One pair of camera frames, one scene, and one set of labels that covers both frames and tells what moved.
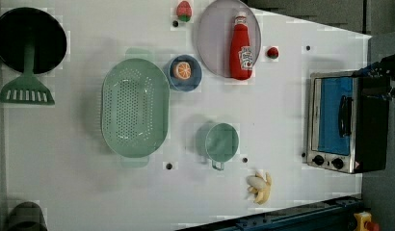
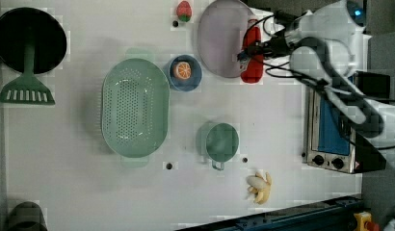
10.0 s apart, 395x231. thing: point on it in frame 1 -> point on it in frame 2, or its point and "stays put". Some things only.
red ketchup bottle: x=240 y=50 -> x=252 y=71
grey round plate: x=215 y=34 stays put
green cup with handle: x=222 y=144 stays put
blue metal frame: x=334 y=216 stays put
